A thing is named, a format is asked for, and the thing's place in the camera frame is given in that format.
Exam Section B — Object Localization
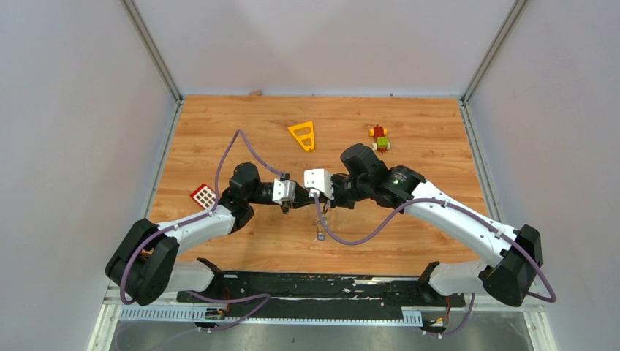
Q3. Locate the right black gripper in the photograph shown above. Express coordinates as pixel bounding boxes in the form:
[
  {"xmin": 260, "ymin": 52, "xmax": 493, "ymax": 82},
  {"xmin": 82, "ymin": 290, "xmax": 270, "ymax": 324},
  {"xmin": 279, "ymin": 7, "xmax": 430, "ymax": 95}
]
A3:
[{"xmin": 319, "ymin": 174, "xmax": 371, "ymax": 211}]

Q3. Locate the metal keyring with keys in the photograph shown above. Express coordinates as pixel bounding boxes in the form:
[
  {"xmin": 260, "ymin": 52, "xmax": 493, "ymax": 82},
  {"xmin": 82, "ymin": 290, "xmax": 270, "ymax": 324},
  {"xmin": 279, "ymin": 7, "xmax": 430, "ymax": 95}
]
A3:
[{"xmin": 314, "ymin": 214, "xmax": 329, "ymax": 241}]

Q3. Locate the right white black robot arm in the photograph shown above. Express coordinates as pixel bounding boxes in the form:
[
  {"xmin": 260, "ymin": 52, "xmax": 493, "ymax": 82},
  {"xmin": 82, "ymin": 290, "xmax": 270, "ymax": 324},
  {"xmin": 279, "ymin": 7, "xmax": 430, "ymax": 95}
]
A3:
[{"xmin": 304, "ymin": 143, "xmax": 543, "ymax": 307}]

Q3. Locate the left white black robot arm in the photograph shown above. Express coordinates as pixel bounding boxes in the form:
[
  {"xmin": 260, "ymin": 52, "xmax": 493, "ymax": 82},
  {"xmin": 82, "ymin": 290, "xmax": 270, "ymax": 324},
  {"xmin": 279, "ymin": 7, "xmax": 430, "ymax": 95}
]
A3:
[{"xmin": 105, "ymin": 162, "xmax": 314, "ymax": 306}]

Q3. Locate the yellow triangular plastic piece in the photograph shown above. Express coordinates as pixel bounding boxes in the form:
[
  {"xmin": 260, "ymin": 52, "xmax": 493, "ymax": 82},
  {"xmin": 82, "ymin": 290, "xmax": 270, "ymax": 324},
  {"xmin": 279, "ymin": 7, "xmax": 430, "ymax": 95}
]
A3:
[{"xmin": 287, "ymin": 121, "xmax": 315, "ymax": 152}]

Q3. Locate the red green toy block figure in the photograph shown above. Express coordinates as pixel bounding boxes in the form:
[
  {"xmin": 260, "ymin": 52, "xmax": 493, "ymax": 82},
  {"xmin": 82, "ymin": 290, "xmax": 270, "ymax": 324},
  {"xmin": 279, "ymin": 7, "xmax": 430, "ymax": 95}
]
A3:
[{"xmin": 368, "ymin": 124, "xmax": 391, "ymax": 153}]

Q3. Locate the red white toy block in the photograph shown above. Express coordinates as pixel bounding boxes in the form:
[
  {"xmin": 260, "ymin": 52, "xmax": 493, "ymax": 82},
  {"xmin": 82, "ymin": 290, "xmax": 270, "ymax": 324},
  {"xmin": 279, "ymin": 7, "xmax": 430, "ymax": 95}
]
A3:
[{"xmin": 190, "ymin": 184, "xmax": 217, "ymax": 210}]

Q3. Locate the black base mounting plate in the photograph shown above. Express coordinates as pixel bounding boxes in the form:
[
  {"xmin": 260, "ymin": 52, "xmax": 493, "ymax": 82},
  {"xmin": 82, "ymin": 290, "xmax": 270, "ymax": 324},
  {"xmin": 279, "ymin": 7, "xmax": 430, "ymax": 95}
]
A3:
[{"xmin": 176, "ymin": 263, "xmax": 466, "ymax": 319}]

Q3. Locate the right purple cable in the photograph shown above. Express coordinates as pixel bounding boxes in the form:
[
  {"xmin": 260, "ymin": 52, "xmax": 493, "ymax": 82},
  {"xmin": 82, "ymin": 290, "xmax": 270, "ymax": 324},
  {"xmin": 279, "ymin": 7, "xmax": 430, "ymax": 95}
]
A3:
[{"xmin": 314, "ymin": 193, "xmax": 557, "ymax": 338}]

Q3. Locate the purple cable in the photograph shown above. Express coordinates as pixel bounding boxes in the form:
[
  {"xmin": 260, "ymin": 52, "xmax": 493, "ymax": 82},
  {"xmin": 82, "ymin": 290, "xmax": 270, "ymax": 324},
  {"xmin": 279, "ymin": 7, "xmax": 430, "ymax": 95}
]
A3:
[
  {"xmin": 314, "ymin": 193, "xmax": 557, "ymax": 338},
  {"xmin": 119, "ymin": 129, "xmax": 290, "ymax": 335}
]

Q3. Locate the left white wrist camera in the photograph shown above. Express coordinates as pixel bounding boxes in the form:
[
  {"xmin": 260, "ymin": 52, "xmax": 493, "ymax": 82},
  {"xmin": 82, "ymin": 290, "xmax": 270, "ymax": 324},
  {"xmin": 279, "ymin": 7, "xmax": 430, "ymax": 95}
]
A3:
[{"xmin": 272, "ymin": 173, "xmax": 297, "ymax": 205}]

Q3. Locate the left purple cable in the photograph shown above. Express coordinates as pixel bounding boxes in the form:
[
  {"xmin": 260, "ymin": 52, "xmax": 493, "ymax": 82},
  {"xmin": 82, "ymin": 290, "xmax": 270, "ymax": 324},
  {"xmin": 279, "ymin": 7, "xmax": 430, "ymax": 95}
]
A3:
[{"xmin": 119, "ymin": 129, "xmax": 290, "ymax": 335}]

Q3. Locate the white slotted cable duct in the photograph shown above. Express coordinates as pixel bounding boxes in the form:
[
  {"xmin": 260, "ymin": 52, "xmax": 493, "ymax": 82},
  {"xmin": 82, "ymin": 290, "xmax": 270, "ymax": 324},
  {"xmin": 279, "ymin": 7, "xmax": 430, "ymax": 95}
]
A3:
[{"xmin": 118, "ymin": 306, "xmax": 423, "ymax": 327}]

